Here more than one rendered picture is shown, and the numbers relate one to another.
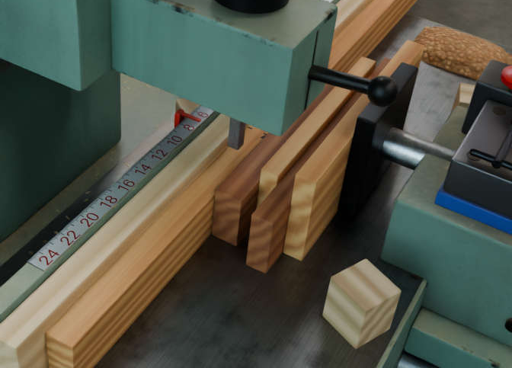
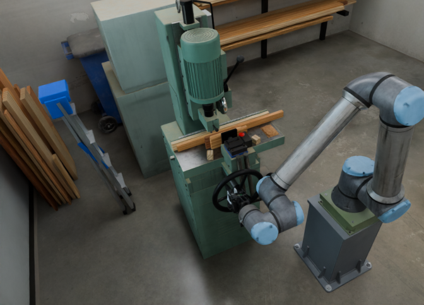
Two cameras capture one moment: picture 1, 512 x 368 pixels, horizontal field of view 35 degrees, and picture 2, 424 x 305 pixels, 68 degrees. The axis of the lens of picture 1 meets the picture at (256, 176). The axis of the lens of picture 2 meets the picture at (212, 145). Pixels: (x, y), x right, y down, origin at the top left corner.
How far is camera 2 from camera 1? 1.30 m
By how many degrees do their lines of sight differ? 36
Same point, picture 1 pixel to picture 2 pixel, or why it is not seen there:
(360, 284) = (209, 152)
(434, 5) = not seen: hidden behind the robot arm
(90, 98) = not seen: hidden behind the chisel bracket
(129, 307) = (187, 146)
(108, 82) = not seen: hidden behind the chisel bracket
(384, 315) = (211, 156)
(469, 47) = (269, 129)
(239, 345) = (196, 155)
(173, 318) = (192, 149)
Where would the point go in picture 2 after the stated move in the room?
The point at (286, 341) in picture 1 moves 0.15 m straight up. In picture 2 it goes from (201, 156) to (197, 134)
